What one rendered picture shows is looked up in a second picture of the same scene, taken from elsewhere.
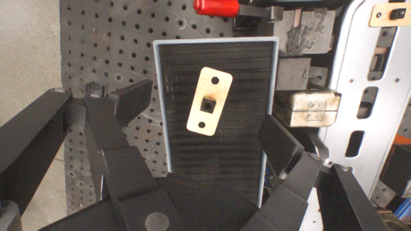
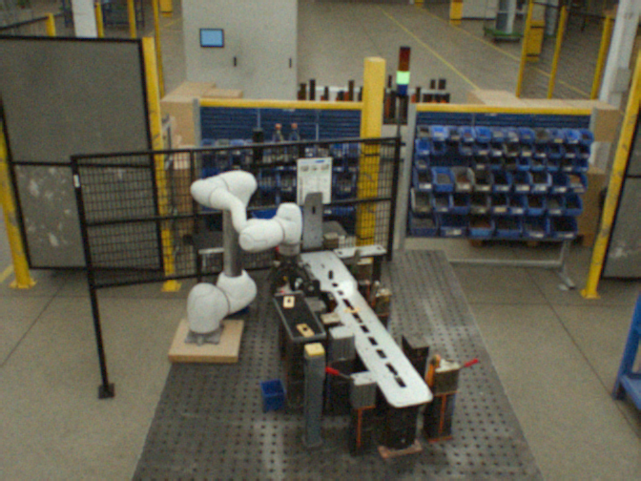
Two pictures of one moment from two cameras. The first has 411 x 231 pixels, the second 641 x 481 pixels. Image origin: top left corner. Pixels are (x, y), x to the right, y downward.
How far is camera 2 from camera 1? 2.74 m
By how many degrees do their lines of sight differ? 85
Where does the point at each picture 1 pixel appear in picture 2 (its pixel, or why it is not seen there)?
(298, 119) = (326, 319)
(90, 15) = (190, 376)
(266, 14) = not seen: hidden behind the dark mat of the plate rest
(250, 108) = (300, 302)
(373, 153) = (384, 342)
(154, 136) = (244, 437)
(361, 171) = (386, 349)
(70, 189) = not seen: outside the picture
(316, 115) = (332, 318)
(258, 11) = not seen: hidden behind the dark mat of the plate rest
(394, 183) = (410, 350)
